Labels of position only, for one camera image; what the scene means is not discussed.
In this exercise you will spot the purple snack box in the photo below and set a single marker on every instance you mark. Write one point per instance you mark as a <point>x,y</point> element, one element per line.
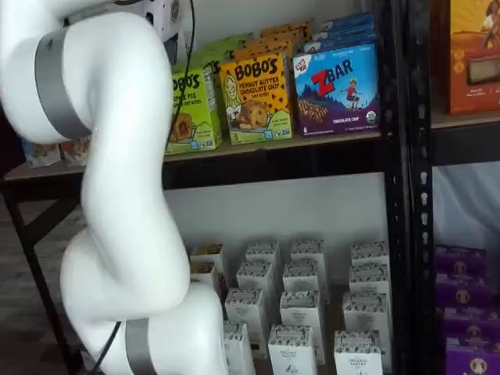
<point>472,361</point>
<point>463,293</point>
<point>472,326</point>
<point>461,261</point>

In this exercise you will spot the purely elizabeth granola bag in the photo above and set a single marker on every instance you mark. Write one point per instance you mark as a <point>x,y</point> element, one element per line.
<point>41,154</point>

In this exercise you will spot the wooden shelf board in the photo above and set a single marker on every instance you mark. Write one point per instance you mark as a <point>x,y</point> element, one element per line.
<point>258,147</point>
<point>468,120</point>

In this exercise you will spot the yellow Bobo's peanut butter box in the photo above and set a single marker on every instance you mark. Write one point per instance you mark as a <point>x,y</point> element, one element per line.
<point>281,38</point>
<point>289,27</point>
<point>258,101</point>

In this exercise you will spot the large orange box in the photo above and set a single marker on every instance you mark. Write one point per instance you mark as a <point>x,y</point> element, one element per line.
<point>476,97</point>

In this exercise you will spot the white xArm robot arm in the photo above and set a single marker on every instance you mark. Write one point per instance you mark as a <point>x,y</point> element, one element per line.
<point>117,117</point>

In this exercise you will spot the blue Zbar snack box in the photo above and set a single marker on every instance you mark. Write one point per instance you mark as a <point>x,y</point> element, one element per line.
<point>343,34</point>
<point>347,21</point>
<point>336,97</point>

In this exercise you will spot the white box yellow label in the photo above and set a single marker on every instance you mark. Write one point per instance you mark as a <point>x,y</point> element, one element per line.
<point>207,254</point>
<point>203,273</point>

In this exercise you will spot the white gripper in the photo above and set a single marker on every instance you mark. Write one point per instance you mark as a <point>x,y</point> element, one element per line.
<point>168,19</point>

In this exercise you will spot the white plastic sheet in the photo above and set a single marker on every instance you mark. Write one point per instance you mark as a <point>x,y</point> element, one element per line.
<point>465,211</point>

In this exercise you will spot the white organic pantry box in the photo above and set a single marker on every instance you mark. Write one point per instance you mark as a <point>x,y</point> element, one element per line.
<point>301,312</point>
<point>365,314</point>
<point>308,250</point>
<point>357,355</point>
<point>261,252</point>
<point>291,351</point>
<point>240,351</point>
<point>254,279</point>
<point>244,308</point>
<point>302,279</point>
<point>369,281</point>
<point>369,252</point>

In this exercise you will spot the white cartons group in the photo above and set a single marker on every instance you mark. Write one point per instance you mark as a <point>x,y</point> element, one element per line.
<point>331,312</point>

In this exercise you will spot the green Bobo's apple pie box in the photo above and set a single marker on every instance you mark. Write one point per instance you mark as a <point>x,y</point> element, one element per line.
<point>216,52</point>
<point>203,117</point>
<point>234,39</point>

